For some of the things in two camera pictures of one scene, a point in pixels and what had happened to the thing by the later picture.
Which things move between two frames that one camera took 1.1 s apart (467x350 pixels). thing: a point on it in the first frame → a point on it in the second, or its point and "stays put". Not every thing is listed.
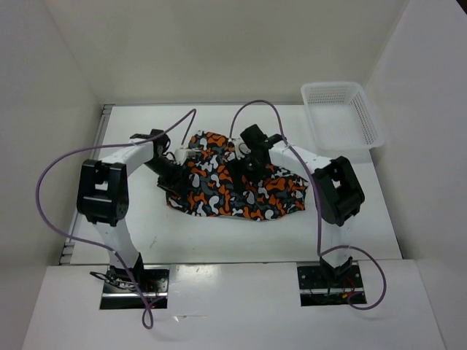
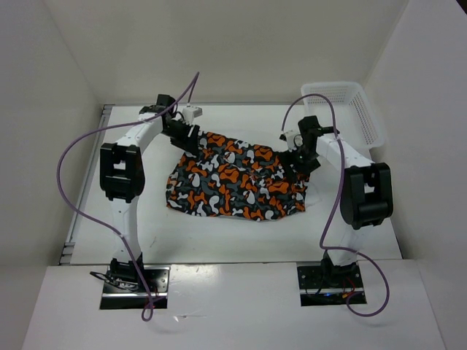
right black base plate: x=322 y=286 stays put
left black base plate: x=120 y=291 stays put
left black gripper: x=174 y=184 → x=187 y=143
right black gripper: x=237 y=165 → x=303 y=169
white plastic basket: x=341 y=116 stays put
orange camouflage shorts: x=211 y=189 stays put
